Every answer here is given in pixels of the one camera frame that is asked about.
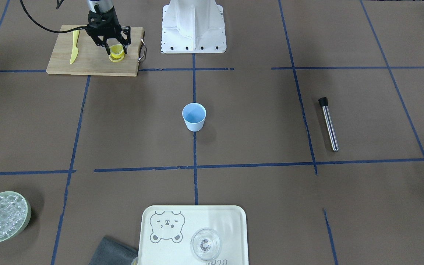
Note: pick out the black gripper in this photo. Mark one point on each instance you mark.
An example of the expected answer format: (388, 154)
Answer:
(125, 34)

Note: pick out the lemon slice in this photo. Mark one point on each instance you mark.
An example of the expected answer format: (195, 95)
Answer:
(117, 53)

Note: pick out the steel muddler black tip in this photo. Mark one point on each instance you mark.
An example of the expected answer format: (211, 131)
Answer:
(323, 102)

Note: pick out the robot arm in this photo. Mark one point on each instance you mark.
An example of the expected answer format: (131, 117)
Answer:
(101, 6)

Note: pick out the light blue cup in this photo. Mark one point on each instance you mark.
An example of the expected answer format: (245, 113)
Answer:
(194, 116)

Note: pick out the wooden cutting board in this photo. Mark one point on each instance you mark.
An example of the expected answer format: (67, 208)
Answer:
(93, 60)

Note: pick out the yellow plastic knife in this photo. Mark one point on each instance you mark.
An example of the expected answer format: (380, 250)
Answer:
(75, 50)

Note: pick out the cream bear tray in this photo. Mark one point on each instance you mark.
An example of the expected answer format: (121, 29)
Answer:
(193, 235)

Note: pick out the green bowl of ice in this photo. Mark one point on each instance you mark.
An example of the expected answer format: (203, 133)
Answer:
(15, 214)

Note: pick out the grey folded cloth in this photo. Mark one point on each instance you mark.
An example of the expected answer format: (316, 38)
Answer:
(112, 252)

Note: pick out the clear wine glass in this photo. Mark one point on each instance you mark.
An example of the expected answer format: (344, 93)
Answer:
(206, 244)

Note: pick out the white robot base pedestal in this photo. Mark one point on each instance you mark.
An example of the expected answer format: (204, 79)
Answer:
(193, 27)

